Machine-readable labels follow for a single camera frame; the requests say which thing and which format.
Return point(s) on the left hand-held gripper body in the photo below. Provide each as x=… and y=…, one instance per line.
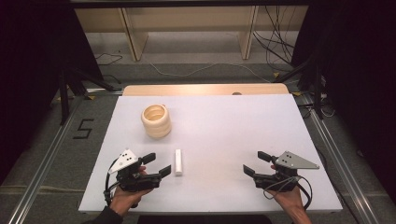
x=137, y=182

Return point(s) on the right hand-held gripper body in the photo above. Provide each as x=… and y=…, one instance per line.
x=280, y=180

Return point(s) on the person's right hand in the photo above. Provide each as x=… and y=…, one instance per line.
x=291, y=200

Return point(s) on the person's left hand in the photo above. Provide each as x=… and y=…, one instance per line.
x=123, y=200

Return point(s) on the white stick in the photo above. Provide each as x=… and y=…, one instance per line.
x=178, y=162

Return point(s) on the cream ribbed cup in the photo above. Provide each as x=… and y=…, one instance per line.
x=156, y=123

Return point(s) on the black tripod stand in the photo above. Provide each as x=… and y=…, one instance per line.
x=70, y=84
x=313, y=77

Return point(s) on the black curtain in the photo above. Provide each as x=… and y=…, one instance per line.
x=361, y=77
x=34, y=68

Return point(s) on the light wooden shelf unit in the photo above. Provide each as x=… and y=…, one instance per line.
x=190, y=18

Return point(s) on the aluminium floor rail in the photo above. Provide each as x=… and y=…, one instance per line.
x=345, y=168
x=40, y=165

